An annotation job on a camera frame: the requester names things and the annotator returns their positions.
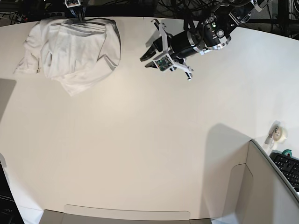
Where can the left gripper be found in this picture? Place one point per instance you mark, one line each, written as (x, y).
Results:
(177, 47)

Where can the white printed t-shirt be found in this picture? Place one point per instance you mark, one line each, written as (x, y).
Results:
(77, 55)

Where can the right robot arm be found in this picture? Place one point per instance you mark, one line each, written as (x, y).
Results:
(77, 8)

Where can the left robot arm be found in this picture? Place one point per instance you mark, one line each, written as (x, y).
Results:
(216, 24)

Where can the clear tape dispenser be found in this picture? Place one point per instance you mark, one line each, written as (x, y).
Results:
(277, 135)

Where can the green tape roll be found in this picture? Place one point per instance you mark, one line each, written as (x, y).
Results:
(287, 152)

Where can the beige cardboard box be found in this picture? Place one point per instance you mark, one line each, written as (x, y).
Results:
(258, 193)

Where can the black computer keyboard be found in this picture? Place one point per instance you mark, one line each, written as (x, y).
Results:
(289, 167)

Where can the black monitor corner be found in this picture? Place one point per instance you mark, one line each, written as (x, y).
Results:
(9, 213)

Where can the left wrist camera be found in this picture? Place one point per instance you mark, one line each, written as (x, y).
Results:
(164, 63)

